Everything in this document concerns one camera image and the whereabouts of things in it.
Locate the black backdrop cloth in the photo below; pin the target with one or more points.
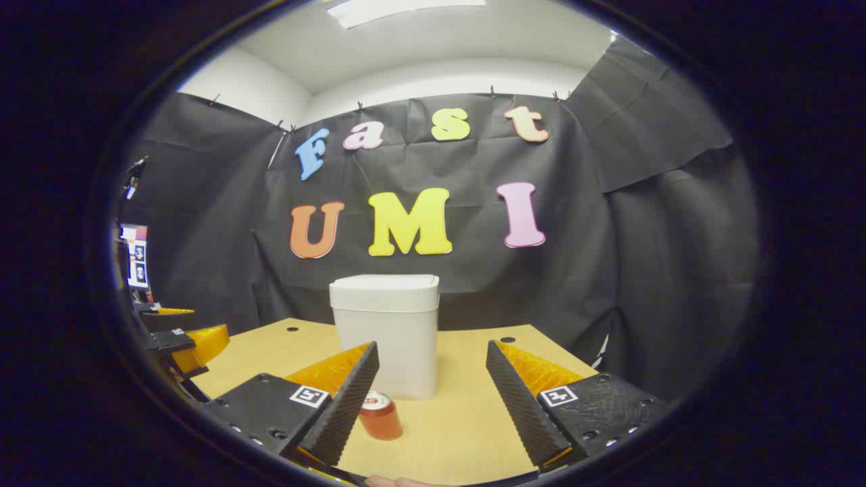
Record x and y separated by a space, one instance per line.
609 270

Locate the computer monitor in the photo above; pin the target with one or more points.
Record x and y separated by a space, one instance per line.
137 264

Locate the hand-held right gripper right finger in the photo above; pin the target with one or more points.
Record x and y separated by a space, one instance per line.
517 406

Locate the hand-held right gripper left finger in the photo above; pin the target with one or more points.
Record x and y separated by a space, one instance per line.
345 406

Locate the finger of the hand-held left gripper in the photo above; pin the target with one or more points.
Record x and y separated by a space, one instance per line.
199 346
169 320

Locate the red pop can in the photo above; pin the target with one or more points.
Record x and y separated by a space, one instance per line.
383 421

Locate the ceiling light panel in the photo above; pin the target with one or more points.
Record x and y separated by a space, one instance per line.
399 10

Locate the wooden desktop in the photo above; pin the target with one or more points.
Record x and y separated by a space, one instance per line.
446 433

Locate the white desktop garbage bin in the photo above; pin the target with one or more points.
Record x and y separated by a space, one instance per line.
392 325

